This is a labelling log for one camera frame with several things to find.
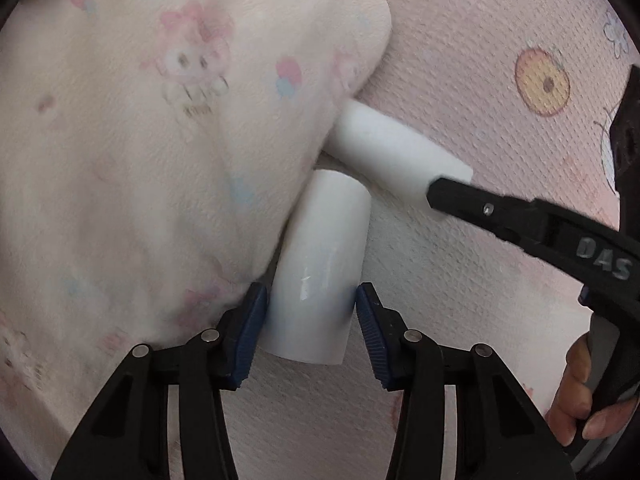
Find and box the large white paper tube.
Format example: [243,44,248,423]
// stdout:
[260,169,371,365]

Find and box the cream cartoon print pillow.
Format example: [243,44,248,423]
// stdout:
[1,0,392,479]

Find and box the pink Hello Kitty bedsheet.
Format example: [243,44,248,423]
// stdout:
[224,0,639,479]

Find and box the person's right hand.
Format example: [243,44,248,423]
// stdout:
[544,334,638,446]

